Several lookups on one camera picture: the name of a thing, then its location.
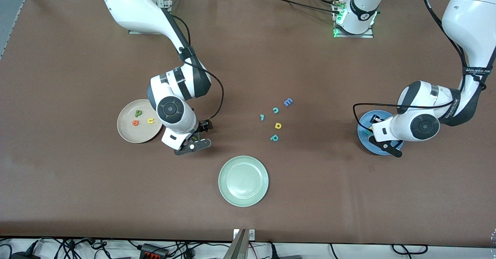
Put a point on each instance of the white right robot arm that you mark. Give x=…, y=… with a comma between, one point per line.
x=128, y=7

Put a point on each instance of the black red power strip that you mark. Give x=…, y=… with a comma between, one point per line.
x=153, y=253

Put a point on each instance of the brown table mat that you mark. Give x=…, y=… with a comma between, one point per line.
x=77, y=193

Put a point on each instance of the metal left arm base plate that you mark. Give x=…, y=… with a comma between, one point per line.
x=368, y=35

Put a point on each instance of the blue letter m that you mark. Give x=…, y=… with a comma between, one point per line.
x=288, y=102

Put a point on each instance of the blue plate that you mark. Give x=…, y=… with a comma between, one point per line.
x=364, y=140

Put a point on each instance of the pale green plate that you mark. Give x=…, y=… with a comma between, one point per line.
x=243, y=181

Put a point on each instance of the beige brown plate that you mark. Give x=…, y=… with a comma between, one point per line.
x=133, y=133

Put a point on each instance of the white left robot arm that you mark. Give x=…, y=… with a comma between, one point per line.
x=469, y=18

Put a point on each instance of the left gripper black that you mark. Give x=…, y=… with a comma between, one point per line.
x=374, y=128

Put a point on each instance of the white metal bracket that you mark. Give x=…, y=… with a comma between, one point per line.
x=252, y=234

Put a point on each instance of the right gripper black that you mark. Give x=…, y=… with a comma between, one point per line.
x=204, y=126

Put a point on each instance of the teal letter p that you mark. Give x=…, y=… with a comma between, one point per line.
x=272, y=138

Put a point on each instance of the grey metal post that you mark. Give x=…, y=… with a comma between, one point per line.
x=238, y=247

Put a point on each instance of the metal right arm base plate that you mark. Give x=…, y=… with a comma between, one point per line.
x=145, y=32

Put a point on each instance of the green letter p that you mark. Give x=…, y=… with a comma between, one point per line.
x=136, y=114

